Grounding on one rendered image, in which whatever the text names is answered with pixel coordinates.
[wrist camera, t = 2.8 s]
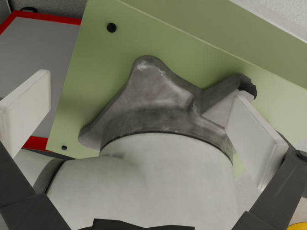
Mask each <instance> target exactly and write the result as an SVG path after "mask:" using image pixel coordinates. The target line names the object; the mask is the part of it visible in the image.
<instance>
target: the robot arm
mask: <svg viewBox="0 0 307 230"><path fill-rule="evenodd" d="M256 96H257V90H256V85H253V84H252V83H251V79H250V78H248V77H247V76H245V75H244V74H242V73H239V74H235V75H233V76H231V77H229V78H227V79H225V80H223V81H221V82H219V83H217V84H216V85H214V86H212V87H210V88H208V89H206V90H202V89H201V88H199V87H197V86H195V85H193V84H192V83H190V82H188V81H186V80H185V79H183V78H181V77H179V76H178V75H176V74H175V73H174V72H172V71H171V70H170V69H169V68H168V67H167V66H166V65H165V63H164V62H163V61H161V60H160V59H159V58H157V57H154V56H150V55H145V56H141V57H138V58H137V59H136V60H135V61H134V63H133V65H132V69H131V73H130V76H129V78H128V80H127V81H126V82H125V84H124V85H123V86H122V87H121V88H120V90H119V91H118V92H117V93H116V95H115V96H114V97H113V98H112V99H111V101H110V102H109V103H108V104H107V106H106V107H105V108H104V109H103V110H102V111H101V113H100V114H99V115H98V116H97V118H96V119H95V120H94V121H93V122H92V123H91V124H89V125H87V126H85V127H83V128H82V129H81V130H80V133H79V136H78V141H79V143H80V144H81V145H83V146H85V147H87V148H90V149H94V150H97V151H100V153H99V156H98V157H89V158H82V159H75V160H68V161H67V160H63V159H58V158H54V157H49V156H45V155H42V154H39V153H36V152H32V151H29V150H25V149H21V148H22V146H23V145H24V144H25V142H26V141H27V140H28V138H29V137H30V136H31V134H32V133H33V132H34V131H35V129H36V128H37V127H38V125H39V124H40V123H41V121H42V120H43V119H44V117H45V116H46V115H47V113H48V112H49V111H50V109H51V81H50V71H49V70H45V69H40V70H39V71H37V72H36V73H35V74H34V75H32V76H31V77H30V78H29V79H28V80H26V81H25V82H24V83H22V84H21V85H20V86H19V87H17V88H16V89H15V90H13V91H12V92H11V93H10V94H8V95H7V96H6V97H5V98H2V97H0V230H286V229H287V227H288V225H289V223H290V221H291V219H292V217H293V214H294V212H295V210H296V208H297V206H298V203H299V201H300V199H301V198H305V199H307V152H304V151H300V150H296V149H295V147H294V146H293V145H292V144H291V143H289V141H288V140H287V139H286V138H285V137H284V136H283V135H282V134H281V133H279V132H278V131H276V130H274V128H273V127H272V126H271V125H270V124H269V122H268V121H267V120H265V119H264V118H263V116H262V115H261V114H260V113H259V112H258V111H257V110H256V109H255V108H254V107H253V106H252V105H251V103H252V102H253V101H254V100H255V98H256ZM236 153H238V155H239V156H240V158H241V160H242V162H243V164H244V165H245V167H246V169H247V171H248V172H249V174H250V176H251V178H252V180H253V181H254V183H255V185H256V187H257V189H258V190H259V191H262V193H261V195H260V196H259V197H258V199H257V200H256V201H255V203H254V205H253V206H252V207H251V209H250V210H249V212H248V211H245V212H244V213H243V214H242V216H240V209H239V202H238V196H237V191H236V186H235V181H234V174H233V155H234V154H236Z"/></svg>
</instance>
